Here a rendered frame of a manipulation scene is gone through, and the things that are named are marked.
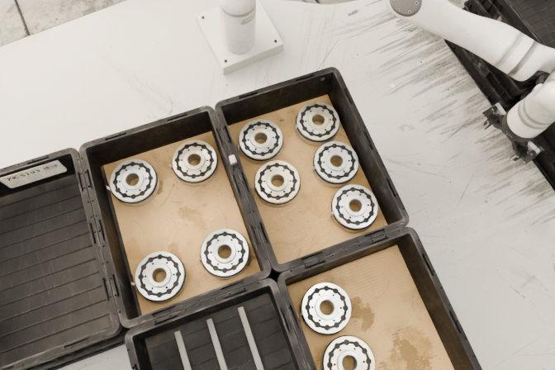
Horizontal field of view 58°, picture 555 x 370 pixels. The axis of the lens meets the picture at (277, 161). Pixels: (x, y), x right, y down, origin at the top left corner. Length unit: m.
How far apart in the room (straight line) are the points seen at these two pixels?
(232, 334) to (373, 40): 0.91
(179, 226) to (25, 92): 0.63
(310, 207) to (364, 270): 0.18
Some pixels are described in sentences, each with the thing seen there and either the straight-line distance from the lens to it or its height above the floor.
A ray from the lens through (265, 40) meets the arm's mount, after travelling 1.44.
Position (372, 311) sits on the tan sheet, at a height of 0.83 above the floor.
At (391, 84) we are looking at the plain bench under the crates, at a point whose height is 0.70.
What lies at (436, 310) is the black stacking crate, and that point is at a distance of 1.09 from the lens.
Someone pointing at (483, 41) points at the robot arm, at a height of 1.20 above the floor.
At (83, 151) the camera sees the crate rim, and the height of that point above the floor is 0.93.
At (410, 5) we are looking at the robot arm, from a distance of 0.95.
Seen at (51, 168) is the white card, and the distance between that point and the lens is 1.18.
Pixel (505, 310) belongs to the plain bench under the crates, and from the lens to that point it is 1.34.
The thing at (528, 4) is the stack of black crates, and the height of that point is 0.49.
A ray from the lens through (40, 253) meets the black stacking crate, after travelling 1.20.
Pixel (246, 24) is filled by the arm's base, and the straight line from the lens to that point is 1.30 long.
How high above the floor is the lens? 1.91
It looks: 68 degrees down
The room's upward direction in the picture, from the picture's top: 4 degrees clockwise
